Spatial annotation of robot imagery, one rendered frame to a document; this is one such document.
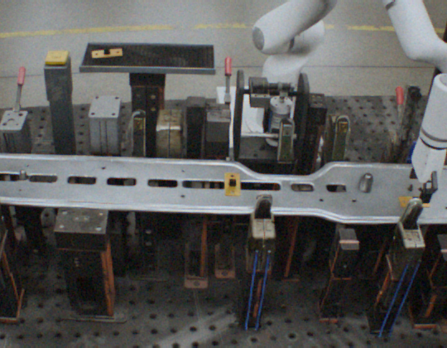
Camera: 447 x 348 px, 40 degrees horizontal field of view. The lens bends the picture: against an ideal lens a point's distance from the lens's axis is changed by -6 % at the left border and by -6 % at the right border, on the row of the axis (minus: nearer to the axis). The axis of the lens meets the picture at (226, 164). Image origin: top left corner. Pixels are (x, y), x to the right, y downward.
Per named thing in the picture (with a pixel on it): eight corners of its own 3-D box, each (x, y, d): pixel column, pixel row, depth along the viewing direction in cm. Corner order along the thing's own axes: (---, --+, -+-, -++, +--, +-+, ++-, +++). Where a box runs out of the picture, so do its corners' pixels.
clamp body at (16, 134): (11, 227, 185) (-9, 131, 162) (18, 202, 193) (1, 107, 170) (41, 229, 185) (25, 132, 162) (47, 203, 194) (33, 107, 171)
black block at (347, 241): (314, 330, 164) (336, 256, 145) (310, 298, 172) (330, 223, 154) (344, 329, 165) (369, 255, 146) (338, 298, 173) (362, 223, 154)
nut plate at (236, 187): (240, 196, 158) (241, 193, 157) (224, 195, 157) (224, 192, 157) (239, 174, 164) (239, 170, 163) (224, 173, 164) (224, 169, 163)
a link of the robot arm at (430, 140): (417, 116, 148) (414, 126, 150) (427, 138, 141) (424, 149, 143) (449, 118, 148) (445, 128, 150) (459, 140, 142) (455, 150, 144)
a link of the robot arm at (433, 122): (440, 113, 149) (415, 123, 146) (454, 67, 141) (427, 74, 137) (463, 132, 144) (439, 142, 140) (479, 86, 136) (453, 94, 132)
